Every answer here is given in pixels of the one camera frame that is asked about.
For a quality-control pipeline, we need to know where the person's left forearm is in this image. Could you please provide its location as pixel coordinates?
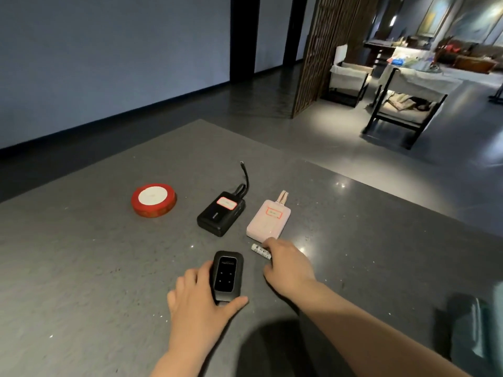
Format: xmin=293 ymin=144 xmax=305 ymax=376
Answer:
xmin=150 ymin=348 xmax=221 ymax=377

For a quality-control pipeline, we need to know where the pink power bank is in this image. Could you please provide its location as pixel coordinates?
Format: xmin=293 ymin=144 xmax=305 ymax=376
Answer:
xmin=246 ymin=199 xmax=292 ymax=241

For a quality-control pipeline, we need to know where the black charging cable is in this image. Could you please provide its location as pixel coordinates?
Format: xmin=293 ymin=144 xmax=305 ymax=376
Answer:
xmin=234 ymin=161 xmax=250 ymax=197

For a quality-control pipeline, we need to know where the black pocket device with screen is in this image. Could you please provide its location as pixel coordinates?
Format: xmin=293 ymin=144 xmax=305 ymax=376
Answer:
xmin=212 ymin=251 xmax=244 ymax=306

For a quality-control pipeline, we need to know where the white cluttered table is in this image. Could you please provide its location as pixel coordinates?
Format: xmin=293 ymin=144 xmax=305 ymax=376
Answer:
xmin=387 ymin=46 xmax=466 ymax=81

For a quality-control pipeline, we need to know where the wooden lattice screen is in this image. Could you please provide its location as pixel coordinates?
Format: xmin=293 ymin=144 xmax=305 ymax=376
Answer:
xmin=291 ymin=0 xmax=380 ymax=119

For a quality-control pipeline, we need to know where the black power bank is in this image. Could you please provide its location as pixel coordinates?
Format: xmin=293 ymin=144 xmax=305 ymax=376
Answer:
xmin=196 ymin=191 xmax=247 ymax=237

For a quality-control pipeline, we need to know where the brown sofa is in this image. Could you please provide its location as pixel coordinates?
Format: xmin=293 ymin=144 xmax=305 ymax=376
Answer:
xmin=435 ymin=38 xmax=503 ymax=75

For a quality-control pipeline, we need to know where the beige cushion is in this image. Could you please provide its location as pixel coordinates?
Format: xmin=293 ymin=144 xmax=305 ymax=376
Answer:
xmin=386 ymin=93 xmax=434 ymax=113

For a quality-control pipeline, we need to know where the red round tin white label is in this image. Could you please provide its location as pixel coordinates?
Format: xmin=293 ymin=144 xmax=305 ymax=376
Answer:
xmin=130 ymin=183 xmax=177 ymax=219

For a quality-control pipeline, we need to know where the small dark-framed white armchair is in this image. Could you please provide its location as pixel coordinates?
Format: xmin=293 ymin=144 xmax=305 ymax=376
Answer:
xmin=321 ymin=44 xmax=375 ymax=109

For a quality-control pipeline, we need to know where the person's right forearm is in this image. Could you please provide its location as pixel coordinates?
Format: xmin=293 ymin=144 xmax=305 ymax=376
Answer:
xmin=290 ymin=279 xmax=474 ymax=377

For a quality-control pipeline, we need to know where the person's right hand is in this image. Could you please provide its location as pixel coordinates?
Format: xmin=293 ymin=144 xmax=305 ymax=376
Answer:
xmin=262 ymin=237 xmax=319 ymax=300

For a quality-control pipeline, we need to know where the person's left hand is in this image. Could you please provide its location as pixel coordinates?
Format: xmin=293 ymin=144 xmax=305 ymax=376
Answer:
xmin=167 ymin=261 xmax=249 ymax=357

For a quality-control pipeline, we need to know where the large dark-framed white armchair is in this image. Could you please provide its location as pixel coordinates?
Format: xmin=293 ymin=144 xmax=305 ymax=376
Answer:
xmin=362 ymin=64 xmax=465 ymax=150

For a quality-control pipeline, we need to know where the framed wall painting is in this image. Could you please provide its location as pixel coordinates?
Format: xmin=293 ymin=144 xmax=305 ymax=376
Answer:
xmin=416 ymin=0 xmax=453 ymax=37
xmin=448 ymin=0 xmax=503 ymax=44

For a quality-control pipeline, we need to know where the dark wooden side table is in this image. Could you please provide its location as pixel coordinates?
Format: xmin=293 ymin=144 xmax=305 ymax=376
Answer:
xmin=363 ymin=39 xmax=398 ymax=77

